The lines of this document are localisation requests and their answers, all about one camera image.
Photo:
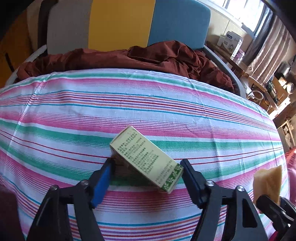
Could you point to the striped bed sheet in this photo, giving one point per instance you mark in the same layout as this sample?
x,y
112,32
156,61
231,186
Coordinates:
x,y
56,130

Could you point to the gold metal tin box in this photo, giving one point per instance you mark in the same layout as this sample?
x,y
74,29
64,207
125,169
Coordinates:
x,y
10,223

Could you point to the wooden side desk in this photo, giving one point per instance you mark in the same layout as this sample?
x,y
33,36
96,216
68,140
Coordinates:
x,y
271,96

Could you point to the green medicine box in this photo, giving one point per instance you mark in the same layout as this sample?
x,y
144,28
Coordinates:
x,y
144,156

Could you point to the yellow sponge block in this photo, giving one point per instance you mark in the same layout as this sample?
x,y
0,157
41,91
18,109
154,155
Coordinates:
x,y
267,182

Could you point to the grey yellow blue headboard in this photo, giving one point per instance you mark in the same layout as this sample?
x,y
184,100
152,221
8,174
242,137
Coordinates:
x,y
114,25

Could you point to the pink curtain right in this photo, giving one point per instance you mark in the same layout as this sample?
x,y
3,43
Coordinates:
x,y
268,48

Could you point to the maroon blanket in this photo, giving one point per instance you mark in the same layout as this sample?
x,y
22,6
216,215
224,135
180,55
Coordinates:
x,y
168,57

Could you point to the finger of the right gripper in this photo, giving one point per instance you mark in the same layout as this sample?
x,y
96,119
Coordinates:
x,y
287,209
274,212

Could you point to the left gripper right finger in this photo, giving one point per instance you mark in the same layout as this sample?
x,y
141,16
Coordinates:
x,y
242,221

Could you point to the wooden wardrobe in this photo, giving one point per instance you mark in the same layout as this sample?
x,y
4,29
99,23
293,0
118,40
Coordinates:
x,y
16,47

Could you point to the white appliance box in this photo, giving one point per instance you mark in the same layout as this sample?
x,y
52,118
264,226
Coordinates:
x,y
230,43

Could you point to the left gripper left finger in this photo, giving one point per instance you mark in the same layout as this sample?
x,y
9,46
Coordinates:
x,y
52,219

